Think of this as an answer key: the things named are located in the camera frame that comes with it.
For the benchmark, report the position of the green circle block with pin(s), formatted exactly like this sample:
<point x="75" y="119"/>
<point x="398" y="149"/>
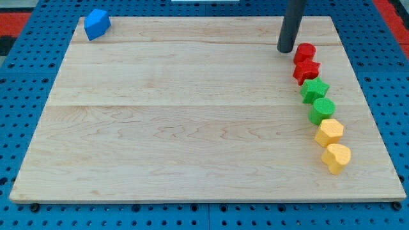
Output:
<point x="322" y="108"/>

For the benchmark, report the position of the red circle block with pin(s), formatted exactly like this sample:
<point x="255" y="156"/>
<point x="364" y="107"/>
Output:
<point x="304" y="51"/>

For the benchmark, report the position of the light wooden board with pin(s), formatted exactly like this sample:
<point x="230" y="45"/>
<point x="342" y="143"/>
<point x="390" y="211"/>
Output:
<point x="199" y="110"/>

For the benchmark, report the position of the red star block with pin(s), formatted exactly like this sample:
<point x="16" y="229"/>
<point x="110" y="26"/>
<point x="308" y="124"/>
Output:
<point x="306" y="70"/>

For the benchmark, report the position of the green star block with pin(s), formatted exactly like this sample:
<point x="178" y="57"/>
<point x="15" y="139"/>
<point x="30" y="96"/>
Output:
<point x="313" y="89"/>

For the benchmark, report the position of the yellow hexagon block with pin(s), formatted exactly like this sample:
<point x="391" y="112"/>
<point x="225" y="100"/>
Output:
<point x="329" y="131"/>

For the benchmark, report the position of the yellow heart block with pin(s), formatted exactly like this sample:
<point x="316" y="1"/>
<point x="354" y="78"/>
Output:
<point x="336" y="157"/>

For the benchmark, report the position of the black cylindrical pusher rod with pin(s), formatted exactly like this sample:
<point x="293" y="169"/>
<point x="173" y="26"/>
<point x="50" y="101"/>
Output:
<point x="290" y="25"/>

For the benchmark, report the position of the blue pentagon block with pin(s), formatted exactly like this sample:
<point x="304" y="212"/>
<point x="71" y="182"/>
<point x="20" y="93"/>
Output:
<point x="96" y="23"/>

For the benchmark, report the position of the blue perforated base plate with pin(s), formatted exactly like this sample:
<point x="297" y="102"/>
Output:
<point x="32" y="64"/>

